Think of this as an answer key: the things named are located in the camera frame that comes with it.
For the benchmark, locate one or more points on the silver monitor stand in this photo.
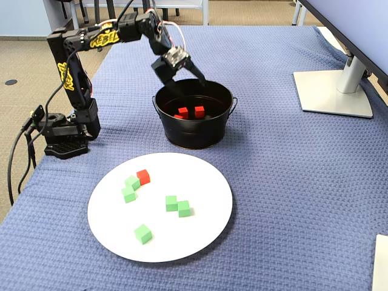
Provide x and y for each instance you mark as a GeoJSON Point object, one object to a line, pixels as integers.
{"type": "Point", "coordinates": [329, 92]}

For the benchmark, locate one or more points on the white round plate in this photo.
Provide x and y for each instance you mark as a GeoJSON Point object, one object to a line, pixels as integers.
{"type": "Point", "coordinates": [182, 236]}

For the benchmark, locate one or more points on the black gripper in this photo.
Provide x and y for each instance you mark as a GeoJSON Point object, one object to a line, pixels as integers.
{"type": "Point", "coordinates": [185, 65]}

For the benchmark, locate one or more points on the dark metal table frame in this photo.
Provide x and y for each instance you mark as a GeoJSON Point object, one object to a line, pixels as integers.
{"type": "Point", "coordinates": [97, 12]}

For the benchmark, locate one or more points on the black floor outlet disc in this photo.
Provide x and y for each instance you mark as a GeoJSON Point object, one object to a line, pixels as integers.
{"type": "Point", "coordinates": [11, 82]}

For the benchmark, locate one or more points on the black metal bucket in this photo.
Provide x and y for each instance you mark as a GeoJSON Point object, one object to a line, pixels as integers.
{"type": "Point", "coordinates": [194, 133]}

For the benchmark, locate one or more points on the blue woven table cloth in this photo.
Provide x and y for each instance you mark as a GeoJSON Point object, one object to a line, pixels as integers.
{"type": "Point", "coordinates": [272, 182]}

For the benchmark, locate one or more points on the white desk legs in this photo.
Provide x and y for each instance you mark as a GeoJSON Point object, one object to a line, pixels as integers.
{"type": "Point", "coordinates": [303, 13]}

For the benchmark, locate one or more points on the black chair legs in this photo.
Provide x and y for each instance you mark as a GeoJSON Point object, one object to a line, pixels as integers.
{"type": "Point", "coordinates": [83, 12]}
{"type": "Point", "coordinates": [177, 10]}

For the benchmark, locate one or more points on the green cube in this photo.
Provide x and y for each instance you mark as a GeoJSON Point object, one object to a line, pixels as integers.
{"type": "Point", "coordinates": [142, 235]}
{"type": "Point", "coordinates": [171, 204]}
{"type": "Point", "coordinates": [184, 209]}
{"type": "Point", "coordinates": [132, 182]}
{"type": "Point", "coordinates": [129, 195]}

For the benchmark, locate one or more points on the white flat board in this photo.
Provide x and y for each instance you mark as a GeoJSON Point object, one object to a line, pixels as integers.
{"type": "Point", "coordinates": [381, 263]}

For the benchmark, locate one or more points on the red cube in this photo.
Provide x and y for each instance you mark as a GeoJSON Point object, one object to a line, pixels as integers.
{"type": "Point", "coordinates": [183, 112]}
{"type": "Point", "coordinates": [143, 177]}
{"type": "Point", "coordinates": [199, 111]}
{"type": "Point", "coordinates": [178, 117]}

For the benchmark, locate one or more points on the computer monitor screen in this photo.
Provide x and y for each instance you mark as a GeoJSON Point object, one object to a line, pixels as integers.
{"type": "Point", "coordinates": [357, 24]}

